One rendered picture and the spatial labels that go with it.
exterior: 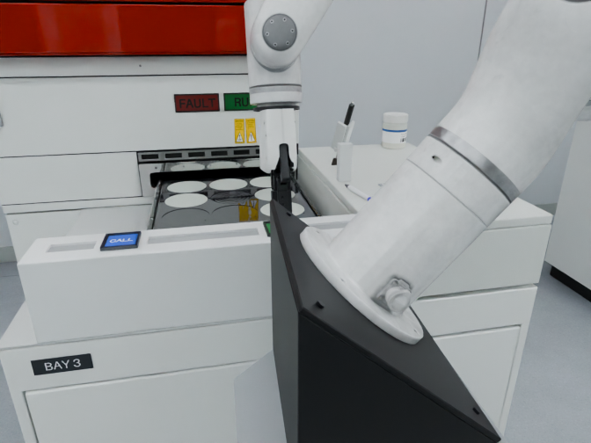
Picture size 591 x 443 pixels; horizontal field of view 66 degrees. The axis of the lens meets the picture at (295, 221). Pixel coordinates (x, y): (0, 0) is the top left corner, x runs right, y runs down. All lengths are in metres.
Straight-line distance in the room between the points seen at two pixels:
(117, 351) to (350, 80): 2.38
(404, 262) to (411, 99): 2.63
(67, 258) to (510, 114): 0.62
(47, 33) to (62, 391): 0.80
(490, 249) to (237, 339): 0.48
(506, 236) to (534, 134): 0.42
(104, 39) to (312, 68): 1.78
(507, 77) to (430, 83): 2.63
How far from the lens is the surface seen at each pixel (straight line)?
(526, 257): 0.96
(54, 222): 1.44
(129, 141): 1.33
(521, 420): 1.94
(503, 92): 0.51
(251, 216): 1.01
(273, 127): 0.71
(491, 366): 1.07
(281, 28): 0.66
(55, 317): 0.81
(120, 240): 0.78
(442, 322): 0.94
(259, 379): 0.68
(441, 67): 3.16
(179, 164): 1.32
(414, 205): 0.50
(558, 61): 0.50
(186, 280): 0.76
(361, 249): 0.51
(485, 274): 0.93
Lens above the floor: 1.27
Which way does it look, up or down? 22 degrees down
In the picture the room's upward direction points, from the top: straight up
